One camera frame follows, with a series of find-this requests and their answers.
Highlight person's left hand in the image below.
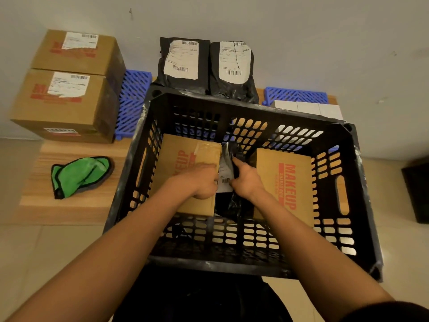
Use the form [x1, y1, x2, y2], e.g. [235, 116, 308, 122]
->
[174, 163, 220, 201]

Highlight person's right hand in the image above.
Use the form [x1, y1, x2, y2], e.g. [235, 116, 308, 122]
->
[230, 157, 267, 201]

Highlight black mailer bag small label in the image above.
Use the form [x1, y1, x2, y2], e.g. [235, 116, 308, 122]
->
[214, 141, 255, 222]

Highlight person's left forearm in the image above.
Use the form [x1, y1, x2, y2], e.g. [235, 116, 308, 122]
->
[5, 179, 192, 322]

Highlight person's right forearm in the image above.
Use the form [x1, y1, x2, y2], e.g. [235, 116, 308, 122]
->
[250, 188, 394, 322]

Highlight cardboard box with tape strip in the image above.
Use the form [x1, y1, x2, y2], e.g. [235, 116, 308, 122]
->
[149, 133, 222, 217]

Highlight cardboard box red print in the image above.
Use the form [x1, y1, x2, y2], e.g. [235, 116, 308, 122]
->
[253, 148, 315, 228]

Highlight black plastic crate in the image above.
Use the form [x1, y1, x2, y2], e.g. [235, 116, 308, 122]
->
[103, 84, 384, 283]

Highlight blue plastic grid pallet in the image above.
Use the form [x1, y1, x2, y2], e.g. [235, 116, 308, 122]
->
[262, 86, 329, 107]
[115, 70, 153, 141]

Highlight white cardboard box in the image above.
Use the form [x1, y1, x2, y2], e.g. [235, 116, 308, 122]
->
[270, 100, 344, 121]

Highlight black mailer bag torn label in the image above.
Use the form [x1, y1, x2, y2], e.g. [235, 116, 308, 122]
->
[209, 41, 259, 104]

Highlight person's black trousers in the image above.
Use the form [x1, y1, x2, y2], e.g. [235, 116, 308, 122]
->
[111, 264, 294, 322]

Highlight black mailer bag white label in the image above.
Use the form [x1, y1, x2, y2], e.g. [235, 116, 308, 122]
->
[156, 37, 211, 95]

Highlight green cloth black trim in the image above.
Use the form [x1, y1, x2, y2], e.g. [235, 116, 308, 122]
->
[51, 156, 112, 200]

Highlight large brown shipping box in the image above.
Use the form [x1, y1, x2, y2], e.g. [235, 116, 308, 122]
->
[10, 69, 120, 144]

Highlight dark box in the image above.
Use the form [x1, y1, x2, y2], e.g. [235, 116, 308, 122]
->
[401, 157, 429, 225]

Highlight small brown shipping box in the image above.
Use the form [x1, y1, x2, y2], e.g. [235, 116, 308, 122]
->
[31, 29, 126, 94]

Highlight person's black sleeve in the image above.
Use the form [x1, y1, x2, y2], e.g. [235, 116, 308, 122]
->
[338, 300, 429, 322]

